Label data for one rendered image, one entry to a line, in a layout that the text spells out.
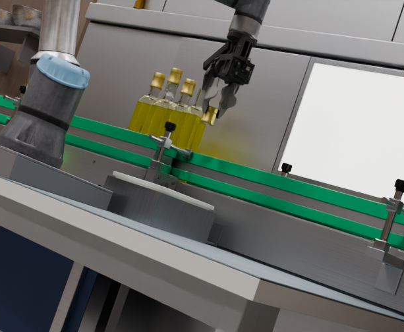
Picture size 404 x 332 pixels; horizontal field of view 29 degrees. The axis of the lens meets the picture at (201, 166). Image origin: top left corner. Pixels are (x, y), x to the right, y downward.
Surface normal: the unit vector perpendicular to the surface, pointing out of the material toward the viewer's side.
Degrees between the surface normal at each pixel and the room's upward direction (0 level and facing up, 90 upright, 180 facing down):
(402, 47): 90
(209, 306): 90
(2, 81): 90
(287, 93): 90
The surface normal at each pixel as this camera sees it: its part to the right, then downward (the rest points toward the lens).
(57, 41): 0.22, 0.01
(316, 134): -0.56, -0.25
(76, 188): 0.69, 0.18
